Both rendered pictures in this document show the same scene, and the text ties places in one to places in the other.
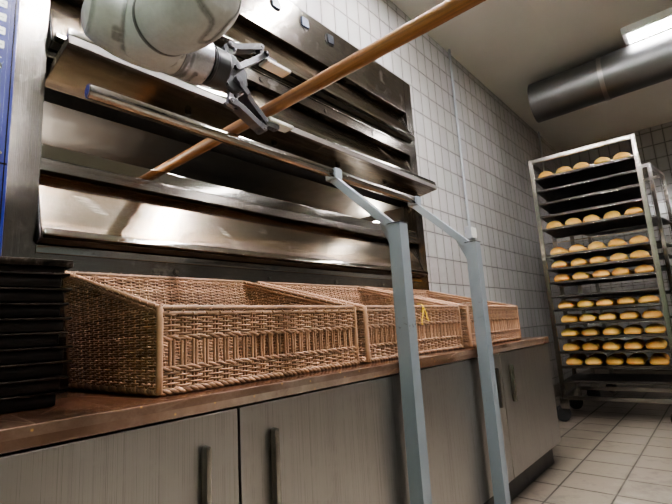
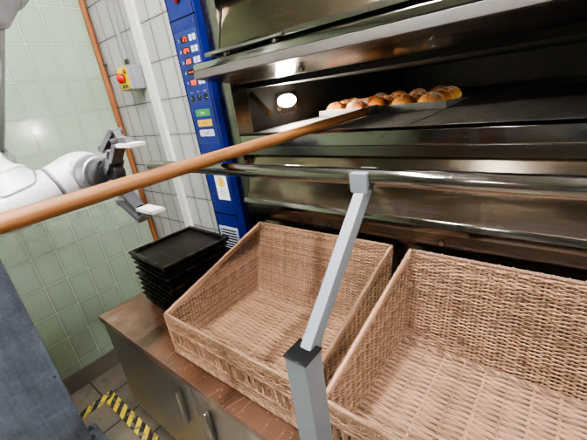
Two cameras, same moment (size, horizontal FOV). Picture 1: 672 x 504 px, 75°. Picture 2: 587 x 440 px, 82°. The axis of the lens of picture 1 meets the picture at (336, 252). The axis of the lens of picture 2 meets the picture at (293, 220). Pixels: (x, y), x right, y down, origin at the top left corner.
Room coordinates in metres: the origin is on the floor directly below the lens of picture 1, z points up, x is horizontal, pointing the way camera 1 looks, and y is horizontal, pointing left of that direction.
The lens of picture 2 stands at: (1.20, -0.57, 1.32)
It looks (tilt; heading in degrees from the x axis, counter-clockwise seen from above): 21 degrees down; 91
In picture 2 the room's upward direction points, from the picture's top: 8 degrees counter-clockwise
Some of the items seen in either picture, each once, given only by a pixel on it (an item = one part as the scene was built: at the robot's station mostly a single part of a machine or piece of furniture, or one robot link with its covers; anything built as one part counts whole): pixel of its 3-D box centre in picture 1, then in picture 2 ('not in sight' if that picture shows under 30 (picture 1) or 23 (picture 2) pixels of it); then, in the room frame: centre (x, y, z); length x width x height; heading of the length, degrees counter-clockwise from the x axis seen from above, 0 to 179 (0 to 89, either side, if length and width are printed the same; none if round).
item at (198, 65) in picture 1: (192, 57); (98, 174); (0.75, 0.25, 1.19); 0.09 x 0.06 x 0.09; 49
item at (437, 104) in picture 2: not in sight; (392, 104); (1.70, 0.98, 1.20); 0.55 x 0.36 x 0.03; 139
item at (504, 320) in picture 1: (444, 313); not in sight; (2.01, -0.47, 0.72); 0.56 x 0.49 x 0.28; 140
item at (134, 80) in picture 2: not in sight; (131, 78); (0.56, 1.09, 1.46); 0.10 x 0.07 x 0.10; 139
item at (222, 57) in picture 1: (225, 72); (112, 175); (0.80, 0.20, 1.19); 0.09 x 0.07 x 0.08; 139
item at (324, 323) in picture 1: (215, 318); (279, 300); (1.12, 0.31, 0.72); 0.56 x 0.49 x 0.28; 140
